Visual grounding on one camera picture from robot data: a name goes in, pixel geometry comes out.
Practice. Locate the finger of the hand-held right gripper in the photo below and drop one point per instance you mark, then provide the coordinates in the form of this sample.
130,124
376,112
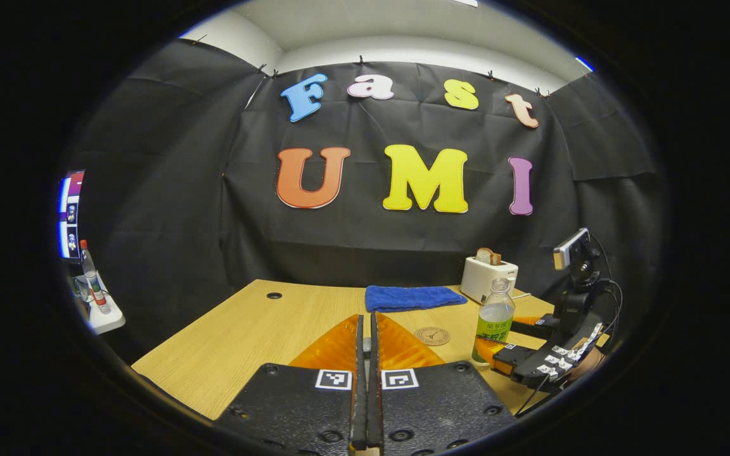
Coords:
539,329
514,360

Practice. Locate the round cork coaster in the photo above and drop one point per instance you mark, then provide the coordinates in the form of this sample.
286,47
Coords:
432,336

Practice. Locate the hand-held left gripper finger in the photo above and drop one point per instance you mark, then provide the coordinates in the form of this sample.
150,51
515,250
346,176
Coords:
358,405
374,405

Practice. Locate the white toaster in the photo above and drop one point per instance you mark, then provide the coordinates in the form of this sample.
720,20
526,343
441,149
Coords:
482,278

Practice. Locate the clear water bottle green label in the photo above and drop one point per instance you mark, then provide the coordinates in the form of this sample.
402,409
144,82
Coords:
495,316

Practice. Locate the white side shelf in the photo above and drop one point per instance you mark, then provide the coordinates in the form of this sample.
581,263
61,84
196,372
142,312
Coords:
108,322

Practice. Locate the computer monitor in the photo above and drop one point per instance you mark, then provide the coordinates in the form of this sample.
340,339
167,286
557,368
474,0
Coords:
70,215

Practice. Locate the small red-capped bottle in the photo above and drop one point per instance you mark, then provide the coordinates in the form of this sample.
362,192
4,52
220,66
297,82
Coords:
92,278

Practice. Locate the toast slice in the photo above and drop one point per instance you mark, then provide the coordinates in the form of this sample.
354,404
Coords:
486,256

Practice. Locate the blue towel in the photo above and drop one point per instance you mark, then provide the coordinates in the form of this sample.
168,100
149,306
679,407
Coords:
409,297

